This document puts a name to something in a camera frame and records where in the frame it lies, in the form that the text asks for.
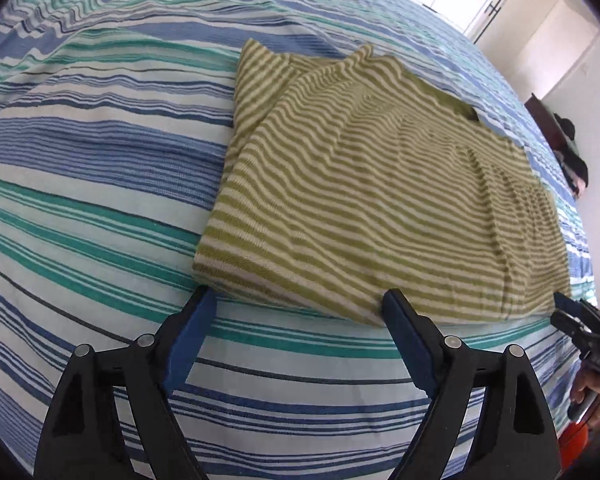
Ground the person's right hand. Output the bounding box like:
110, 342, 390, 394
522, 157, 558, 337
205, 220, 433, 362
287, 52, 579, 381
568, 369, 600, 422

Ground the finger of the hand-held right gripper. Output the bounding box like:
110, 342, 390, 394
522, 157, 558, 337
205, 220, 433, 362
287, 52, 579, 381
550, 310, 595, 347
553, 290, 600, 322

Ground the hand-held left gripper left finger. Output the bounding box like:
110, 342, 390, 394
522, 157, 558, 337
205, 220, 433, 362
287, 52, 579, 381
32, 285, 219, 480

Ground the red cloth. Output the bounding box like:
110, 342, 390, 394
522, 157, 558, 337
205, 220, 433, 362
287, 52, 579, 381
557, 419, 592, 468

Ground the blue green striped bedspread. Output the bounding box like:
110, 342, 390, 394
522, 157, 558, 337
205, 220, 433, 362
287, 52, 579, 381
0, 0, 598, 480

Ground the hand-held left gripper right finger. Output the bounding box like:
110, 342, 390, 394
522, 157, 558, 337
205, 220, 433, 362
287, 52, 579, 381
380, 287, 564, 480

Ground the green striped knit cardigan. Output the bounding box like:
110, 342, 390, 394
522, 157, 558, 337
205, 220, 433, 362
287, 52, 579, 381
192, 37, 573, 328

